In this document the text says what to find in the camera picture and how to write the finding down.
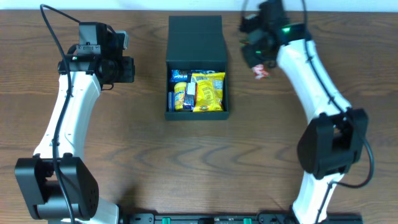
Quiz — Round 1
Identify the green red KitKat bar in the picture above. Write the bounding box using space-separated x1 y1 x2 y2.
239 39 271 80

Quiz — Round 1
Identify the black gift box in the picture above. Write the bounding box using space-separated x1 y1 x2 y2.
164 16 229 121

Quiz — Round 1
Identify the yellow snack bag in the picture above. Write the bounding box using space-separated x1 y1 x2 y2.
192 72 225 113

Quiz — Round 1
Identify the blue Oreo cookie pack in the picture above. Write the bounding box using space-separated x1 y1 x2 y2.
169 70 217 83

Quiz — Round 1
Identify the yellow candy jar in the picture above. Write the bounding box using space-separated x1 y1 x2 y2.
174 82 187 111

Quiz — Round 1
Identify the dark blue chocolate bar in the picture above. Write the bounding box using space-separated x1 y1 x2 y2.
183 82 197 111

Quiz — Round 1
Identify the small blue gum pack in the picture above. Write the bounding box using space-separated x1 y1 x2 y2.
168 91 175 112

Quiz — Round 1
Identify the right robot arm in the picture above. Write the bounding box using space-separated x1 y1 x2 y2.
239 0 372 223

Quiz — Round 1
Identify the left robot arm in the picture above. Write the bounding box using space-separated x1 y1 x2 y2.
14 22 135 223

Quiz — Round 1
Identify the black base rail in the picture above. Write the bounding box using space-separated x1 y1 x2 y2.
119 213 364 224

